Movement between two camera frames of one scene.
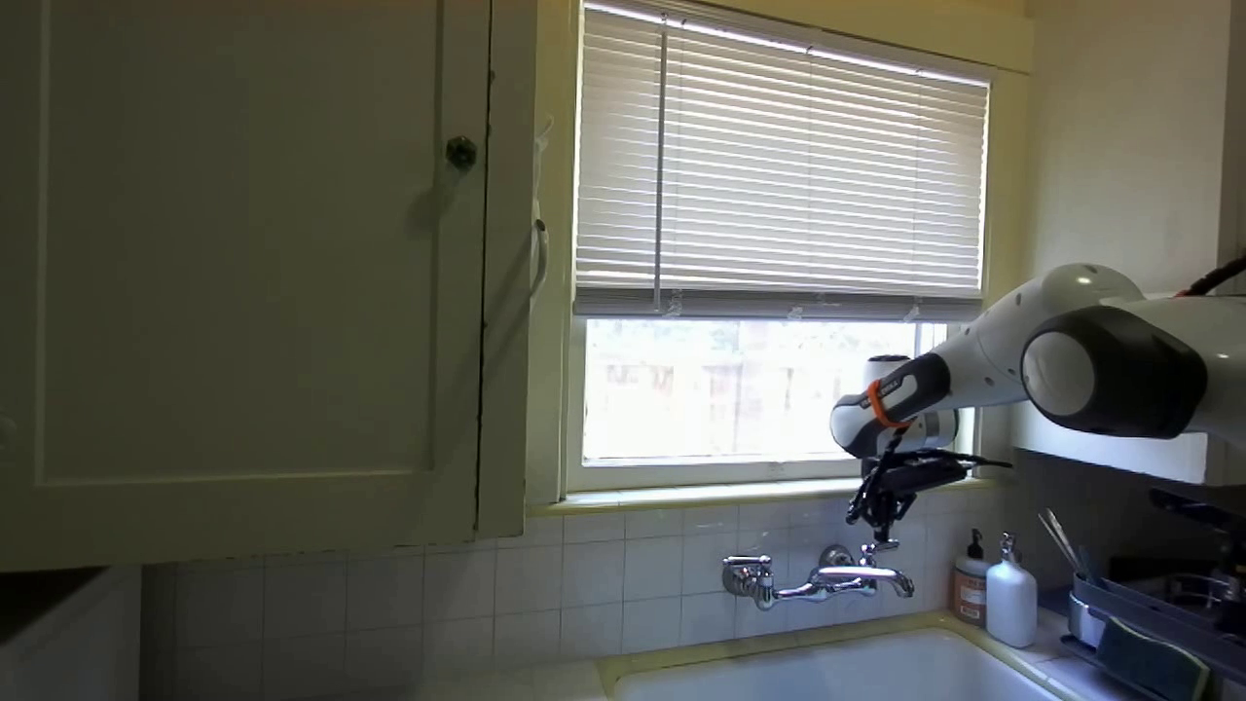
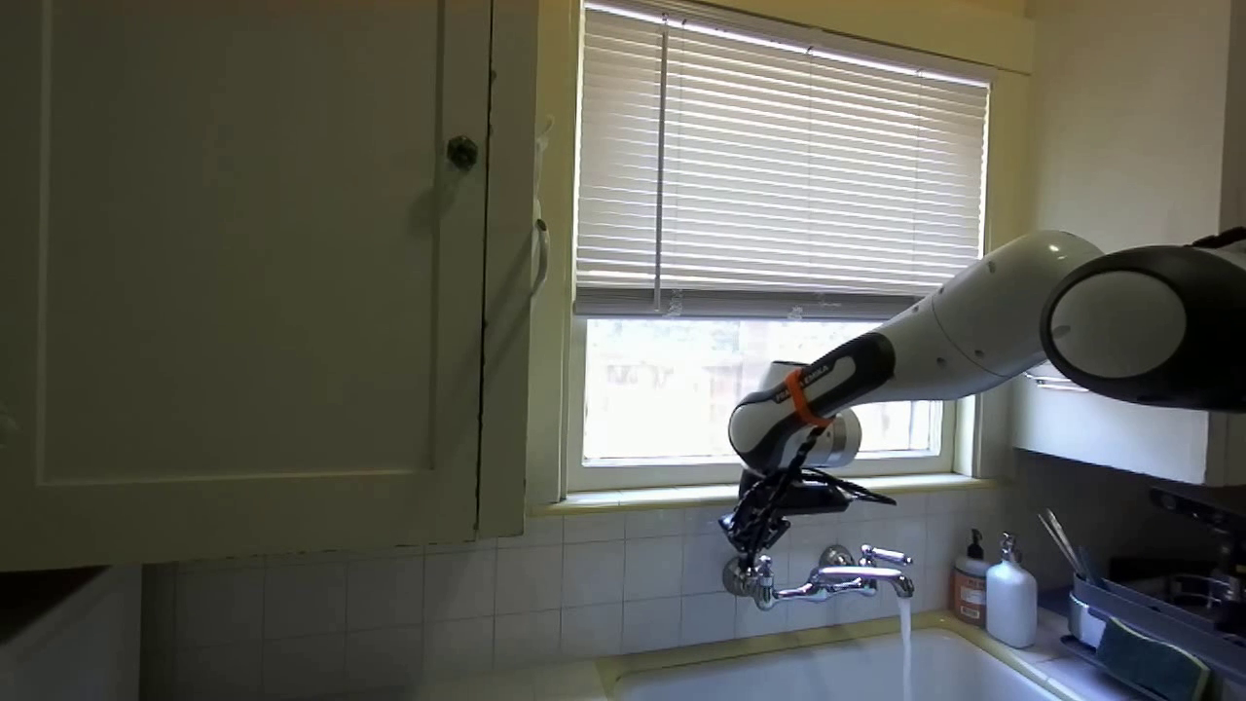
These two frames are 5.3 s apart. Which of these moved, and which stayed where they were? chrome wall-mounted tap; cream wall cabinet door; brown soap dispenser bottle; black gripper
Moved: black gripper
Stayed: chrome wall-mounted tap; cream wall cabinet door; brown soap dispenser bottle
